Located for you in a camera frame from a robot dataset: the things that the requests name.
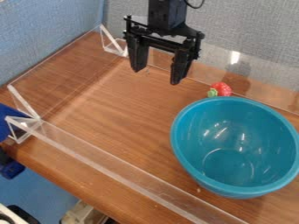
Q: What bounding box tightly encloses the blue plastic bowl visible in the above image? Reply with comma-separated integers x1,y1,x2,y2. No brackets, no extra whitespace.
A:
169,97,299,199

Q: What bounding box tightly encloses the clear acrylic back barrier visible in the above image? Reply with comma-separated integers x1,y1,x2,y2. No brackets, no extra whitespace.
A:
98,24,299,116

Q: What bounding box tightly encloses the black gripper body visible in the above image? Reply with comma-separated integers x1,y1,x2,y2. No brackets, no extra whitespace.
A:
124,15,204,60

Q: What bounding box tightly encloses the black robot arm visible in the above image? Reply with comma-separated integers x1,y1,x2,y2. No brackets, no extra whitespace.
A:
124,0,204,85

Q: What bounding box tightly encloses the red toy strawberry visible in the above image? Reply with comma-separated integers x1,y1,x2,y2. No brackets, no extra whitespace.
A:
206,82,232,97

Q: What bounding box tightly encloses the clear acrylic front barrier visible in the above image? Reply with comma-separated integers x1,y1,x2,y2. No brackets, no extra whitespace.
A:
5,115,246,224

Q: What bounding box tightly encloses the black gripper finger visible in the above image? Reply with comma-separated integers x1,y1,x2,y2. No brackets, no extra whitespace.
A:
170,49,192,85
125,34,149,73

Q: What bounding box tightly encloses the black white object corner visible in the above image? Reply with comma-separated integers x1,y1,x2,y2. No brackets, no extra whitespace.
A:
0,204,41,224

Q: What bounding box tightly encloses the blue clamp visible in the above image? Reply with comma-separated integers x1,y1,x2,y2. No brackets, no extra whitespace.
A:
0,102,30,180

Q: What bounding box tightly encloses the black cable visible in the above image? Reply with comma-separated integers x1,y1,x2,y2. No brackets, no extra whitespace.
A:
182,0,205,10

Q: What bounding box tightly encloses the clear acrylic barrier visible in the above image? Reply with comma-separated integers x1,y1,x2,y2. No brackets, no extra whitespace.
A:
5,115,246,224
98,24,299,116
5,24,102,121

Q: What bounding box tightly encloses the white object under table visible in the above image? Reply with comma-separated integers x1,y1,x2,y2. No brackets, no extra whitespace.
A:
59,200,108,224

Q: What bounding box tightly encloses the clear acrylic left barrier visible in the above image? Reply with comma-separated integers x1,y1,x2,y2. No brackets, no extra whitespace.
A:
5,24,102,121

